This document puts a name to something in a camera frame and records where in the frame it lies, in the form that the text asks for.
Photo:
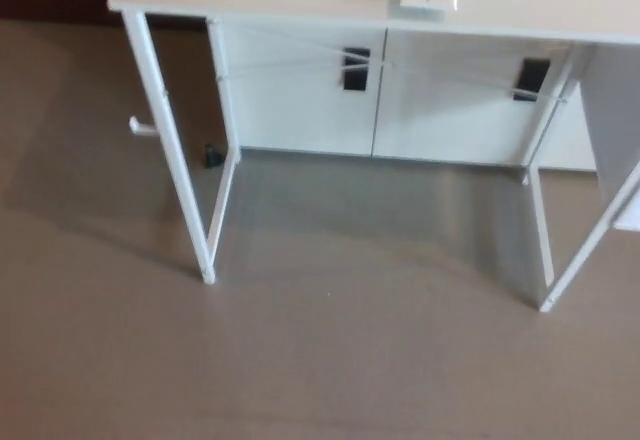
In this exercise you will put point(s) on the white table side hook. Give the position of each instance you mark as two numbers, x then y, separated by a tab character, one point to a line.
142	127

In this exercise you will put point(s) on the white cabinet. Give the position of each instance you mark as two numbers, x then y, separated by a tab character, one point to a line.
300	110

